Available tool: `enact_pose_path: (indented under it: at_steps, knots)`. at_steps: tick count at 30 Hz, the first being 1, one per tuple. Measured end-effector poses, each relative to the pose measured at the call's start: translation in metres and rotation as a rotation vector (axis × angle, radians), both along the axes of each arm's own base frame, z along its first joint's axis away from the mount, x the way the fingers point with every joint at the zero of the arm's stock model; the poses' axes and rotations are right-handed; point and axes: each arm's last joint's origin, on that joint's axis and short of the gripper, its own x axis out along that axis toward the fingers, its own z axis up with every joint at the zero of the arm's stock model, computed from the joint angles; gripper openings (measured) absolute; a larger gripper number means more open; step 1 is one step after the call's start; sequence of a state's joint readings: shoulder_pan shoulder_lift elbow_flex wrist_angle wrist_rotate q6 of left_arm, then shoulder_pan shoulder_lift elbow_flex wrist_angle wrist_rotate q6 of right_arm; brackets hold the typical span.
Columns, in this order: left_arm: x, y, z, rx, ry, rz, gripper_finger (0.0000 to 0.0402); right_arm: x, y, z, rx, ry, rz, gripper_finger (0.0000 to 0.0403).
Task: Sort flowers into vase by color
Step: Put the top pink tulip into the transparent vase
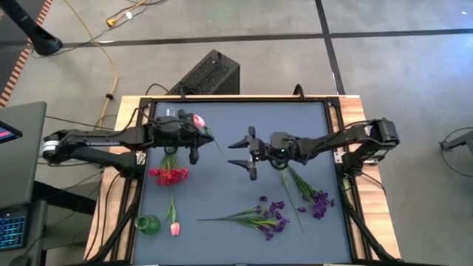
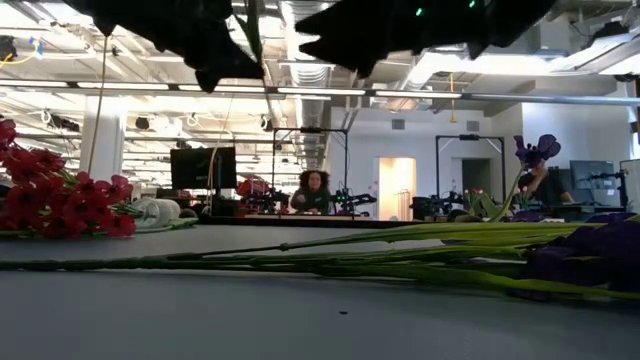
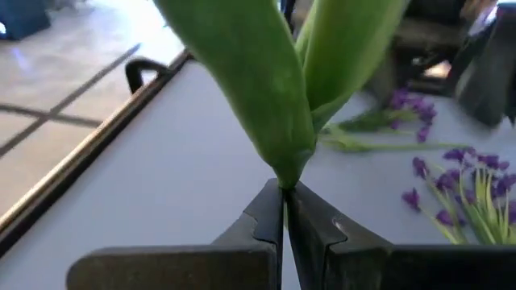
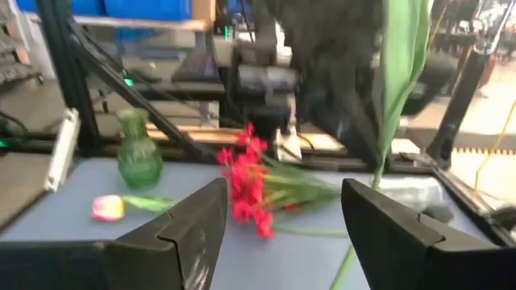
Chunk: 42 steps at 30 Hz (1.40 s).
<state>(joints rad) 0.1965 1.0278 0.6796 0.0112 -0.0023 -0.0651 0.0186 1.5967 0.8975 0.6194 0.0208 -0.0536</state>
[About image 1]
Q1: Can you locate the black tulip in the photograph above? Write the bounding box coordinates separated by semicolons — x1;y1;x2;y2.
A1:
281;168;306;234

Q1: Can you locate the backlit keyboard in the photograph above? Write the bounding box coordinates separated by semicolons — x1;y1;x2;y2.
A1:
0;205;31;253

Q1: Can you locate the black computer mouse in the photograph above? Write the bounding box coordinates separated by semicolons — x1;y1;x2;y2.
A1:
9;254;33;266

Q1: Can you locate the black mat orange striped edge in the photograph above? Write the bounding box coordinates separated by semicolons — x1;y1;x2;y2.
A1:
0;0;55;109

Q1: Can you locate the purple flower bunch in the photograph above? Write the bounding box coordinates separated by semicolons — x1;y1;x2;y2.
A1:
197;195;291;242
287;166;337;222

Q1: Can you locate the black computer tower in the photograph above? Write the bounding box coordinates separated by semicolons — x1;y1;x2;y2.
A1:
166;49;241;96

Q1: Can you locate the long yellow cable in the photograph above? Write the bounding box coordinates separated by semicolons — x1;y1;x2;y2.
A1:
62;0;119;129

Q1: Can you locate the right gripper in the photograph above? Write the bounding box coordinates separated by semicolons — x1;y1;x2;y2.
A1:
227;126;275;182

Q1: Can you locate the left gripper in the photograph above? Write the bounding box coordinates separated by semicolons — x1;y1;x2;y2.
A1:
149;109;215;166

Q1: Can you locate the small tilted screen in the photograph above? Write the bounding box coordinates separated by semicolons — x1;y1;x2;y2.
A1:
0;120;24;146

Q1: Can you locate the black floor cable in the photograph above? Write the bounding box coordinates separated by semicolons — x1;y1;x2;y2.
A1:
433;127;473;188

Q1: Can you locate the grey stand leg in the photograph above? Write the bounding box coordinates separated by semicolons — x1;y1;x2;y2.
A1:
438;129;473;156

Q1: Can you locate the yellow cable with plug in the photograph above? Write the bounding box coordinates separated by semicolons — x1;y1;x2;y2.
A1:
106;0;149;29

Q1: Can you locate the black stand base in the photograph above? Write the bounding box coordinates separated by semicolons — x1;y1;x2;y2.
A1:
0;0;64;57

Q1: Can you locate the pink tulip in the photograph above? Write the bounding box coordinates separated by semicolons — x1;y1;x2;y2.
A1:
165;184;182;238
192;113;227;159

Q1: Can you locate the black computer cable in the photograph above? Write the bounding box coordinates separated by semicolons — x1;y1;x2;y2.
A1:
145;83;171;96

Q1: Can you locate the green glass vase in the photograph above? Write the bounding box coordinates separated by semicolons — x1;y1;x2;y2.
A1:
134;214;163;236

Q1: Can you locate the grey laptop lid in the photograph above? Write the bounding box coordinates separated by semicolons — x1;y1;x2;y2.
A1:
0;101;48;210

